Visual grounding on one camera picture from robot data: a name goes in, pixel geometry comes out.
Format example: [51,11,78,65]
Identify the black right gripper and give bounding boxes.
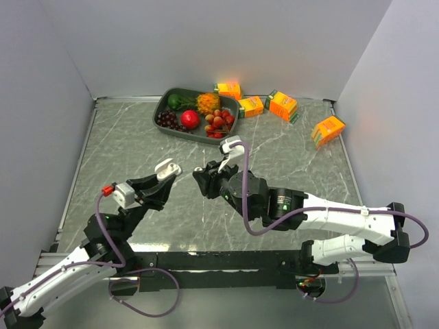
[193,156,255,221]

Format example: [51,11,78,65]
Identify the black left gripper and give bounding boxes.
[117,168,176,240]

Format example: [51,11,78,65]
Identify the white oval charging case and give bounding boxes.
[154,158,182,182]

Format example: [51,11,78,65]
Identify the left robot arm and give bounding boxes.
[1,173,177,328]

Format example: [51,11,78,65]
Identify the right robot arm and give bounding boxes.
[193,161,410,273]

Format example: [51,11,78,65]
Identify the dark grey fruit tray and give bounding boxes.
[152,87,240,145]

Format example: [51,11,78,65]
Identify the red pomegranate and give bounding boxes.
[180,110,200,130]

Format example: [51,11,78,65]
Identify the dark purple grapes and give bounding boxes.
[155,110,191,134]

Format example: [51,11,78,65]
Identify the orange pineapple toy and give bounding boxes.
[195,93,221,116]

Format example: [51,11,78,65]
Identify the orange box middle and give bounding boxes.
[238,96,264,119]

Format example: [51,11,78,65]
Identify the green pepper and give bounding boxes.
[167,93,182,110]

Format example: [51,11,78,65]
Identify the orange box back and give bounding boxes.
[213,83,243,101]

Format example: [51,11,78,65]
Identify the orange sponge box near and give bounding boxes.
[264,90,298,123]

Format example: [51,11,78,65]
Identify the orange striped sponge box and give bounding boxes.
[311,115,346,149]

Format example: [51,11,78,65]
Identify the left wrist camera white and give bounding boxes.
[102,182,136,209]

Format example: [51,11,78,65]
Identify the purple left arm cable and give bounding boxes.
[0,191,126,318]

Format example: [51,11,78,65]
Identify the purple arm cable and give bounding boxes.
[0,191,126,318]
[229,142,429,249]

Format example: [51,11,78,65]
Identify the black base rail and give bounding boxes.
[94,249,340,292]

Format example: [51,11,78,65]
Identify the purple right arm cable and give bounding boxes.
[229,142,429,249]

